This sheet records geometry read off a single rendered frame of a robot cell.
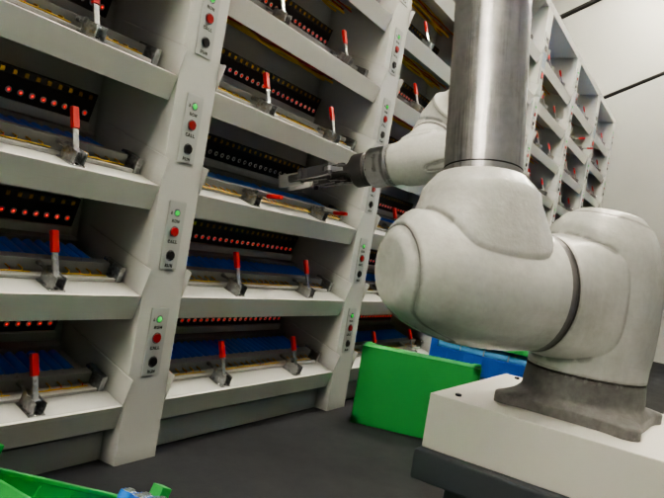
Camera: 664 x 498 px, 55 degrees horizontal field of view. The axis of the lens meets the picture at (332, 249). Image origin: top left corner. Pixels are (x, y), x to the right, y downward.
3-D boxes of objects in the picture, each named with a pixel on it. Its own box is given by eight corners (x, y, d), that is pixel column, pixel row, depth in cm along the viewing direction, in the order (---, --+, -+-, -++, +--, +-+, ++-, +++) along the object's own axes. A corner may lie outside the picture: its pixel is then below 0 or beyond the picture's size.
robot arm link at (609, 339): (679, 391, 81) (707, 223, 81) (567, 380, 75) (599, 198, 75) (587, 362, 97) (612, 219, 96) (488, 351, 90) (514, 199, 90)
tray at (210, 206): (350, 244, 169) (365, 212, 168) (189, 216, 118) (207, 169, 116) (295, 214, 179) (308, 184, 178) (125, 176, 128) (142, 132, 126)
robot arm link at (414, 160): (394, 198, 134) (413, 169, 144) (464, 188, 126) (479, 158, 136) (377, 152, 129) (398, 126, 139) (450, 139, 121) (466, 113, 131)
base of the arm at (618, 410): (667, 419, 91) (674, 381, 91) (637, 444, 73) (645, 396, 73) (542, 385, 102) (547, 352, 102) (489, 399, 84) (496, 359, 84)
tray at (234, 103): (362, 174, 169) (383, 125, 167) (206, 115, 117) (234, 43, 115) (306, 147, 179) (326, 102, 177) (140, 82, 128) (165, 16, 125)
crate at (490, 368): (552, 382, 177) (557, 355, 177) (537, 391, 160) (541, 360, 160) (452, 358, 193) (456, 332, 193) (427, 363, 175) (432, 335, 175)
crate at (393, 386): (467, 450, 155) (468, 441, 163) (481, 369, 155) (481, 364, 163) (350, 422, 162) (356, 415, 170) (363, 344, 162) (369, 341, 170)
